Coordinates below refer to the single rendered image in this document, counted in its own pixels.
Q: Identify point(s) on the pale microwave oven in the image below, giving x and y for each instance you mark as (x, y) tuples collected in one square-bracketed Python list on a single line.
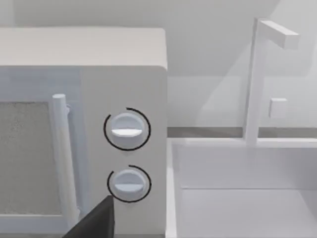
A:
[(128, 81)]

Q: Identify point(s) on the tall white tap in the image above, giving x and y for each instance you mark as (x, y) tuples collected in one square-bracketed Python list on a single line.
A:
[(257, 74)]

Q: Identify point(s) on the microwave door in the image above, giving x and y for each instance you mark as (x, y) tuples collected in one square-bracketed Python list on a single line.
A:
[(24, 153)]

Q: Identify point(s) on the white sink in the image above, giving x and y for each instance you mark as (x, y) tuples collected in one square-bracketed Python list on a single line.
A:
[(242, 188)]

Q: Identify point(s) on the white microwave knob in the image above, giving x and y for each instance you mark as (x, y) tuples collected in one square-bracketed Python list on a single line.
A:
[(126, 129), (128, 184)]

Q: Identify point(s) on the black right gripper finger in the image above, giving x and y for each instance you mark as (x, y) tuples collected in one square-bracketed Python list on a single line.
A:
[(99, 220)]

